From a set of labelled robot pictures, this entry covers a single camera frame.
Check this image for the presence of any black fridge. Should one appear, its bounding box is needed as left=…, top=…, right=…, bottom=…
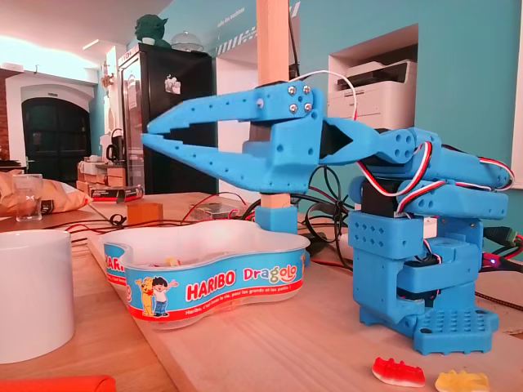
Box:
left=118, top=42, right=217, bottom=196

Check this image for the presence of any metal power supply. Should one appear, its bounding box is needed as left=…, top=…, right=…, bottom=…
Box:
left=188, top=203, right=248, bottom=221

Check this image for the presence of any photo fridge magnet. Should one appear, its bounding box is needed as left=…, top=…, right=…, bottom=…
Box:
left=163, top=73, right=182, bottom=96

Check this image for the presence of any glass dome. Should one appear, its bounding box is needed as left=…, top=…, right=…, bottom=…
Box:
left=170, top=30, right=204, bottom=53

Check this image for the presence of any small wooden block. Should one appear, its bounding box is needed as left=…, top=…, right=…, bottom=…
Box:
left=126, top=201, right=165, bottom=226

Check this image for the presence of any white printer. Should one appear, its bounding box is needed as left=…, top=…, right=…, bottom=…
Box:
left=328, top=59, right=418, bottom=131

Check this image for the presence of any black kettle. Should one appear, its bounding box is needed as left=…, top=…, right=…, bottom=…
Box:
left=105, top=127, right=126, bottom=164

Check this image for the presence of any black and red box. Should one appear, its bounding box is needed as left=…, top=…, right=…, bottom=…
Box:
left=89, top=184, right=145, bottom=204

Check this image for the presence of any green Yoda head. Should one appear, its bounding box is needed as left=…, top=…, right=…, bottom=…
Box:
left=134, top=13, right=171, bottom=50

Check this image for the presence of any clear Haribo plastic tub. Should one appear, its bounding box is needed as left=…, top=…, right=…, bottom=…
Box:
left=100, top=220, right=311, bottom=332

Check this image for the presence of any orange crisp bag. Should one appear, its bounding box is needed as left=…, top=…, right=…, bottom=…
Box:
left=0, top=169, right=94, bottom=218

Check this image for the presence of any dark arched door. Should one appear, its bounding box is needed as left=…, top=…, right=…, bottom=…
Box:
left=20, top=96, right=92, bottom=189

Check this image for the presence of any light wooden base board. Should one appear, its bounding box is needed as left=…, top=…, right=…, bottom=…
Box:
left=87, top=232, right=523, bottom=392

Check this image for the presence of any clear drinking glass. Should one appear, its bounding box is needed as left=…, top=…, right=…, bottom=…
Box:
left=11, top=173, right=44, bottom=223

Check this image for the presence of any black plug connector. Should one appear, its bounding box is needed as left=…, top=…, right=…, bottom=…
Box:
left=483, top=226, right=523, bottom=247

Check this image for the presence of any white ceramic mug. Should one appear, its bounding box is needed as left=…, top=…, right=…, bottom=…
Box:
left=0, top=229, right=76, bottom=365

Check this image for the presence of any controller board with LED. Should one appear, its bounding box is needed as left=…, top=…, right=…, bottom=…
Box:
left=481, top=252, right=523, bottom=274

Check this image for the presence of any red gummy sweet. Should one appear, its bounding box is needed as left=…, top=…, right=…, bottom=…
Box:
left=371, top=357, right=427, bottom=388

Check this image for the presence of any orange foam roll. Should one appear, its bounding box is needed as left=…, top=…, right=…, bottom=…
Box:
left=0, top=375, right=118, bottom=392

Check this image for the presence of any yellow gummy sweet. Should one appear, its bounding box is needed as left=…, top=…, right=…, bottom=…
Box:
left=434, top=369, right=490, bottom=392

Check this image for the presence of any wooden camera post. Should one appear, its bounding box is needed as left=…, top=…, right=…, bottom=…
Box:
left=256, top=0, right=292, bottom=209

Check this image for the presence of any black cable bundle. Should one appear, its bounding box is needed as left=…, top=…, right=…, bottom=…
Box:
left=292, top=163, right=355, bottom=269

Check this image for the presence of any red cable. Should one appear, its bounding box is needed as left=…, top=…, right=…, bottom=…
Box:
left=65, top=191, right=246, bottom=244

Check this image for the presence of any braided black yellow cable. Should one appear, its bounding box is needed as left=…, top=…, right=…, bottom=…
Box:
left=475, top=290, right=523, bottom=312

